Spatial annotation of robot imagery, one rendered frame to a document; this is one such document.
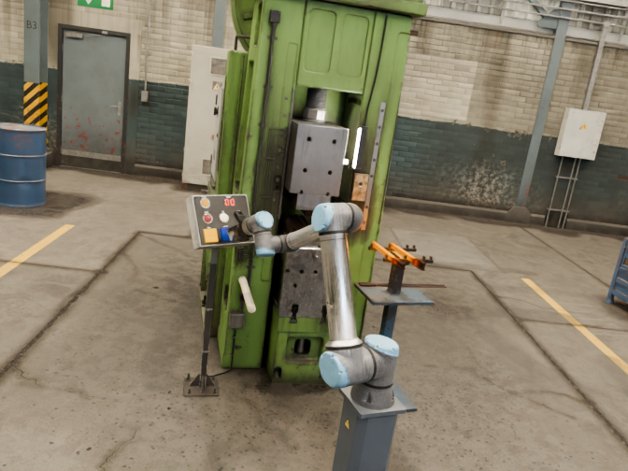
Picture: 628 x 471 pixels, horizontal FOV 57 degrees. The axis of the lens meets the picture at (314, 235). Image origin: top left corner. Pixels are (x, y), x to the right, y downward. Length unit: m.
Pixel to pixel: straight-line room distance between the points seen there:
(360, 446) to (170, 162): 7.48
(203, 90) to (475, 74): 4.19
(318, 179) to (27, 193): 4.65
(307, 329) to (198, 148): 5.53
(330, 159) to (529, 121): 6.88
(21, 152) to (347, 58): 4.66
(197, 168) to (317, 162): 5.57
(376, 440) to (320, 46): 2.13
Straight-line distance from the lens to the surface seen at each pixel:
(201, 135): 8.71
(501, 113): 9.79
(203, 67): 8.66
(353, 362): 2.31
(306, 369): 3.73
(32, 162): 7.33
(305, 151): 3.31
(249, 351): 3.82
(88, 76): 9.74
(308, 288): 3.48
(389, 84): 3.56
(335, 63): 3.45
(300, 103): 3.76
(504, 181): 9.97
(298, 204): 3.36
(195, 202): 3.10
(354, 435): 2.55
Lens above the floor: 1.89
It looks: 15 degrees down
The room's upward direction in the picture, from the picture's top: 8 degrees clockwise
